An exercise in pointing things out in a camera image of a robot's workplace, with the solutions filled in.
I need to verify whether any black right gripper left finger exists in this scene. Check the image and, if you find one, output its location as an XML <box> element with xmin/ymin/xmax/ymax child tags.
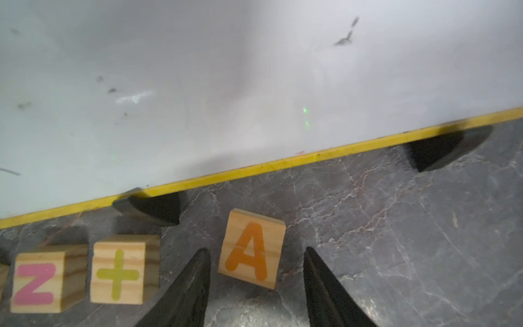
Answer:
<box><xmin>137</xmin><ymin>248</ymin><xmax>211</xmax><ymax>327</ymax></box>

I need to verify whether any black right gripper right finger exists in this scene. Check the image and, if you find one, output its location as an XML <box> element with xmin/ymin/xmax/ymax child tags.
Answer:
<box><xmin>303</xmin><ymin>247</ymin><xmax>376</xmax><ymax>327</ymax></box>

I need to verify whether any wooden block orange A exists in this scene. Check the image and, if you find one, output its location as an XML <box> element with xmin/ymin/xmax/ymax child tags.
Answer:
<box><xmin>218</xmin><ymin>208</ymin><xmax>286</xmax><ymax>290</ymax></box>

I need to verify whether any wooden block green plus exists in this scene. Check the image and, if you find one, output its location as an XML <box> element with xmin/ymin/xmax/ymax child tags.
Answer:
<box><xmin>90</xmin><ymin>234</ymin><xmax>161</xmax><ymax>305</ymax></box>

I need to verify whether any left whiteboard foot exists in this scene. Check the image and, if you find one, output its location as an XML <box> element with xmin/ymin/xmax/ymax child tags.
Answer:
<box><xmin>112</xmin><ymin>188</ymin><xmax>181</xmax><ymax>227</ymax></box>

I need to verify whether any whiteboard foot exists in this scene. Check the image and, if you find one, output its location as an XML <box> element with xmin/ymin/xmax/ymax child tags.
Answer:
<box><xmin>112</xmin><ymin>188</ymin><xmax>181</xmax><ymax>227</ymax></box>
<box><xmin>405</xmin><ymin>125</ymin><xmax>494</xmax><ymax>172</ymax></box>

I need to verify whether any wooden block pink Z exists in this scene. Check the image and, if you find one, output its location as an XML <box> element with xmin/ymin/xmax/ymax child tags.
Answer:
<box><xmin>10</xmin><ymin>244</ymin><xmax>89</xmax><ymax>313</ymax></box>

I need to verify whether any right whiteboard foot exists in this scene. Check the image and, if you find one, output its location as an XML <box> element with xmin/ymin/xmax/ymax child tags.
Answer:
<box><xmin>405</xmin><ymin>125</ymin><xmax>494</xmax><ymax>172</ymax></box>

